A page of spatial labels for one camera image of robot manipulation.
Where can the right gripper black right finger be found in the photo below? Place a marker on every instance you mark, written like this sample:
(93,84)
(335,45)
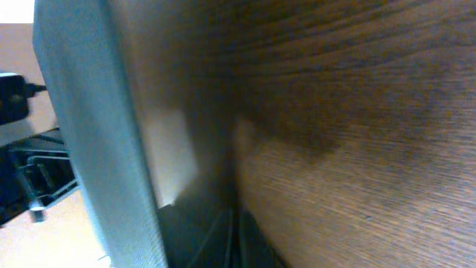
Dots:
(254,250)

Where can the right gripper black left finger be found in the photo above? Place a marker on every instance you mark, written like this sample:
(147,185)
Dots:
(189,245)

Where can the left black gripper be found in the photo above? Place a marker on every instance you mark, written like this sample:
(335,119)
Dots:
(36,174)

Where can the dark green box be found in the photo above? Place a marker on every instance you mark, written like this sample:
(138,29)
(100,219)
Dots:
(78,49)

